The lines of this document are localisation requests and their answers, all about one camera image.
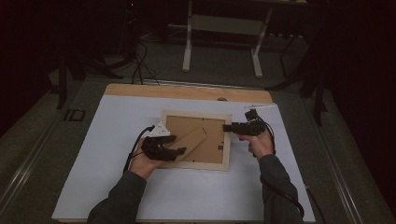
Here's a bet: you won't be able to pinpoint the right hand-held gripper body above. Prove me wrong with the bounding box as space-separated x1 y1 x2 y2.
235 108 269 136

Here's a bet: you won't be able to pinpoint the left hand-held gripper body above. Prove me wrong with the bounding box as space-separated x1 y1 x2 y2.
141 120 172 161

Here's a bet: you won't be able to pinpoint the light wooden picture frame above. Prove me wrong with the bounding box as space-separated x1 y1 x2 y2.
159 108 233 172

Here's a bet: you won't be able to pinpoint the person's right hand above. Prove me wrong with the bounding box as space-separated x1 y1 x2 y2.
239 130 276 159

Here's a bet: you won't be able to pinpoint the person's left hand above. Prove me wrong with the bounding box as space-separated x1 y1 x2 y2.
129 138 166 180

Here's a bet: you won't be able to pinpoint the dark metal stand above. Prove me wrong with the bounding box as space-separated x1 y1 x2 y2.
55 46 125 110
265 31 330 127

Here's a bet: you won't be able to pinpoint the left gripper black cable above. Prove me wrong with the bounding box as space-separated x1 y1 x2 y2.
122 124 156 174

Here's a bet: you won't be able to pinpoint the black floor cables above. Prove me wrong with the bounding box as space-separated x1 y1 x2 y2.
130 40 162 86

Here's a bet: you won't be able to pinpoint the white metal desk frame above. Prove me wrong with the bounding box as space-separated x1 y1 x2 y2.
181 0 275 79

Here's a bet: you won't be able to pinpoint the thin black cable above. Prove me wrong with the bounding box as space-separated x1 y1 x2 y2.
304 182 327 224

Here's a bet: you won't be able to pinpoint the metal floor rail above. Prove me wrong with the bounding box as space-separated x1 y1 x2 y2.
306 99 365 224
0 118 60 216

